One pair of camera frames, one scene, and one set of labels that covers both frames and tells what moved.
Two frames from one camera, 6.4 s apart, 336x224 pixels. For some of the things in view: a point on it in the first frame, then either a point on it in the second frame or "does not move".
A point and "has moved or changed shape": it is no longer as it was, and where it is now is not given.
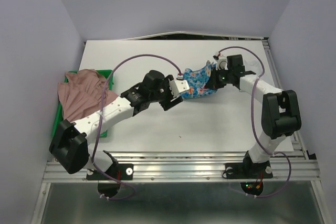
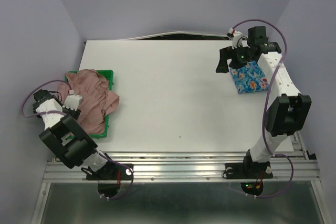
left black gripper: [167, 104] → [74, 114]
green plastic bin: [59, 115] does not move
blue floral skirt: [197, 80] has moved or changed shape
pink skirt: [83, 94] does not move
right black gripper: [212, 82] → [226, 53]
